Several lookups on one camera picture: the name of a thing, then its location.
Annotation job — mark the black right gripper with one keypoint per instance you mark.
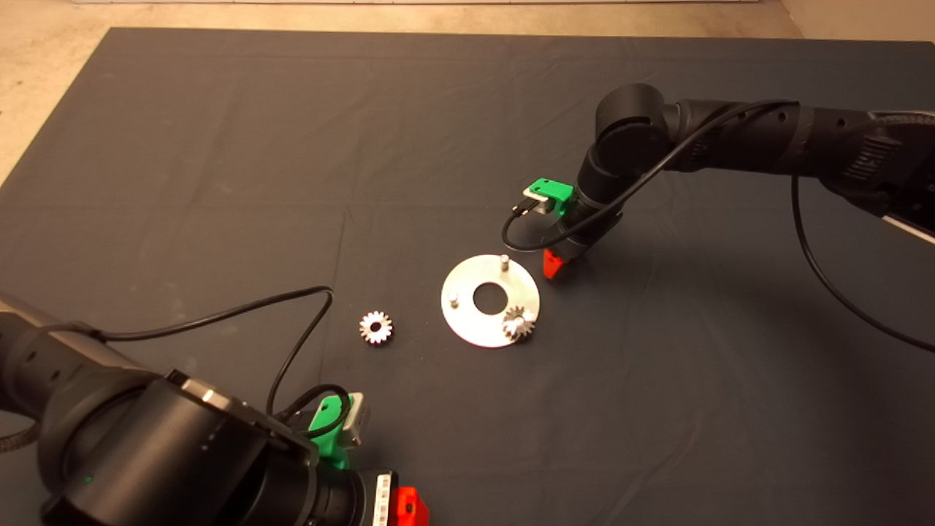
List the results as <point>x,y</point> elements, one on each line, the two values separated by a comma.
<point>581,234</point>

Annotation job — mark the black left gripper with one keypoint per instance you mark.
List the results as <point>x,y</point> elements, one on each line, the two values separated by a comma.
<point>356,504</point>

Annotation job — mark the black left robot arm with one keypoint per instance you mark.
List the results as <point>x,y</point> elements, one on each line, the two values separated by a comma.
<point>146,453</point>

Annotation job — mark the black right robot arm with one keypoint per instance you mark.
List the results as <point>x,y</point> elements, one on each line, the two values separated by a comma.
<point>730,139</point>

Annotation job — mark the round metal carrier plate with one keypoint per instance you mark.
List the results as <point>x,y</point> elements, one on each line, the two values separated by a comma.
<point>467,321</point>

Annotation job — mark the bright steel planetary gear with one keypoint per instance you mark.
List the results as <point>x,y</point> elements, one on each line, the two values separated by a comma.
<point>368,323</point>

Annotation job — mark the dark grey table cloth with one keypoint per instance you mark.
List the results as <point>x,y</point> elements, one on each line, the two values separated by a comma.
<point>219,146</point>

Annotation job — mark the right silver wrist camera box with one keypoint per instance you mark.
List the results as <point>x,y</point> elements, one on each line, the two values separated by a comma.
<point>537,204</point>

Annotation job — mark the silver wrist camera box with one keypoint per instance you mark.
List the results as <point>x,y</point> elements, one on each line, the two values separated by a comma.
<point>356,424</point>
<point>537,204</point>

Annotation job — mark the right green camera mount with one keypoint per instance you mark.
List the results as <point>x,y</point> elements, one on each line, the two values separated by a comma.
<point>551,191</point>

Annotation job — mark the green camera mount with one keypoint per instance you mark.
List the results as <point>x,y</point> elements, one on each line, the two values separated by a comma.
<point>551,191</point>
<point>325,424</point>

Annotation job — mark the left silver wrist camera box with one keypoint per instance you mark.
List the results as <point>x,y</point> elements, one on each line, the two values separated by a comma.
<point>356,424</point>

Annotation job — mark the left green camera mount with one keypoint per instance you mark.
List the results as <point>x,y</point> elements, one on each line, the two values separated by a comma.
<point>325,424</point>

